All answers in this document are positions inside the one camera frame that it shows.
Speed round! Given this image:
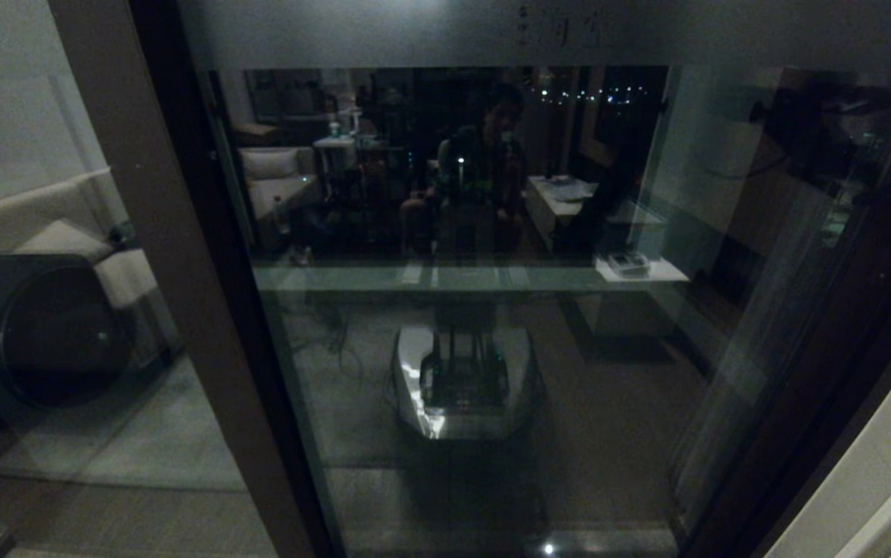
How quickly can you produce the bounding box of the sliding glass door brown frame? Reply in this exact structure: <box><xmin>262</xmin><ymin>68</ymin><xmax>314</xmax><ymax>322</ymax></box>
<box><xmin>136</xmin><ymin>0</ymin><xmax>891</xmax><ymax>558</ymax></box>

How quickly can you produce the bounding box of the long brown stone sill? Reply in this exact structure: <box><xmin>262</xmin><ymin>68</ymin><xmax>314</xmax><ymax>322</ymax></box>
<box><xmin>256</xmin><ymin>257</ymin><xmax>648</xmax><ymax>272</ymax></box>

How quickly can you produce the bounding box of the grey rug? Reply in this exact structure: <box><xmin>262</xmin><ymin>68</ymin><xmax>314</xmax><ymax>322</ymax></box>
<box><xmin>0</xmin><ymin>353</ymin><xmax>249</xmax><ymax>493</ymax></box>

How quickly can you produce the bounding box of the fixed glass panel brown frame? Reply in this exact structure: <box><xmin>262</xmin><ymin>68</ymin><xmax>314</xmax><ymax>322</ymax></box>
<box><xmin>0</xmin><ymin>0</ymin><xmax>315</xmax><ymax>558</ymax></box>

